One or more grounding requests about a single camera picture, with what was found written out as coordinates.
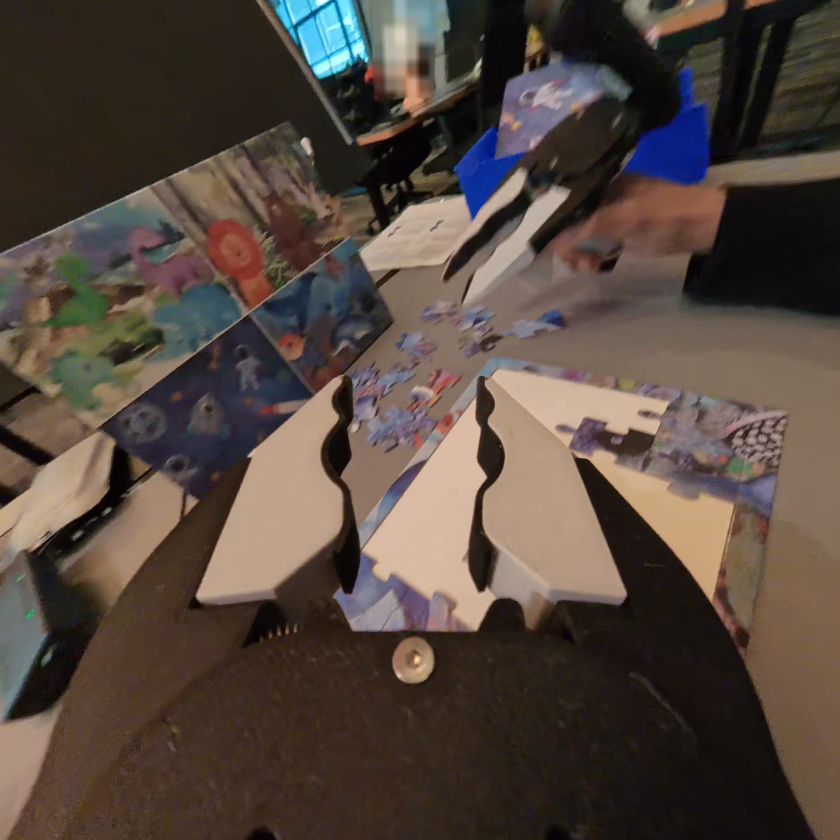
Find person's right hand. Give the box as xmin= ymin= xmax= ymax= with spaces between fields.
xmin=550 ymin=177 xmax=727 ymax=273

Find black electronic device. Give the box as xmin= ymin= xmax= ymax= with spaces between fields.
xmin=0 ymin=453 xmax=135 ymax=723

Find window with blue light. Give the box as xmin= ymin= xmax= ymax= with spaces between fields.
xmin=266 ymin=0 xmax=371 ymax=83

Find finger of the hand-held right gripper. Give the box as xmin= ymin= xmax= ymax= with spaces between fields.
xmin=440 ymin=167 xmax=535 ymax=284
xmin=461 ymin=187 xmax=572 ymax=309

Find assembled coral reef puzzle pieces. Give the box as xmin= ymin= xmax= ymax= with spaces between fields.
xmin=623 ymin=387 xmax=739 ymax=503

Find ocean jigsaw puzzle tray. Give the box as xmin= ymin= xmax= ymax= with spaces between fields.
xmin=333 ymin=357 xmax=788 ymax=657

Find black office chair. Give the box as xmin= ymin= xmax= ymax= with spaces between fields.
xmin=364 ymin=121 xmax=434 ymax=231

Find person's right forearm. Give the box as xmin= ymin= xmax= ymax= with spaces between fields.
xmin=682 ymin=182 xmax=840 ymax=317

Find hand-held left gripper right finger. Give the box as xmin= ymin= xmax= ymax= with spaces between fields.
xmin=467 ymin=376 xmax=627 ymax=608

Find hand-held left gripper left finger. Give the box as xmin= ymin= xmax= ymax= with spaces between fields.
xmin=196 ymin=375 xmax=362 ymax=606

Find illustrated puzzle box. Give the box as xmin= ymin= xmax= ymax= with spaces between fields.
xmin=0 ymin=121 xmax=395 ymax=500

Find space illustrated puzzle board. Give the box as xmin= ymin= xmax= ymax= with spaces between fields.
xmin=495 ymin=62 xmax=634 ymax=158

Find white paper sheet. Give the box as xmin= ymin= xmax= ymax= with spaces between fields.
xmin=360 ymin=195 xmax=500 ymax=273

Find black sea urchin puzzle piece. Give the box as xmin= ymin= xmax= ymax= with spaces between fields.
xmin=556 ymin=413 xmax=657 ymax=460

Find black frame background table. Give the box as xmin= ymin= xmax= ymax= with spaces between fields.
xmin=656 ymin=0 xmax=840 ymax=165

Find blue plastic bin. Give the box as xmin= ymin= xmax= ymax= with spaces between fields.
xmin=455 ymin=69 xmax=713 ymax=221

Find assembled crab whale puzzle pieces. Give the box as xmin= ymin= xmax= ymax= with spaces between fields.
xmin=333 ymin=561 xmax=460 ymax=632

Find dark grey partition panel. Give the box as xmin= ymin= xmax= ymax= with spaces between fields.
xmin=0 ymin=0 xmax=368 ymax=253

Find scattered loose puzzle pieces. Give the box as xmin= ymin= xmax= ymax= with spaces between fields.
xmin=348 ymin=298 xmax=568 ymax=454

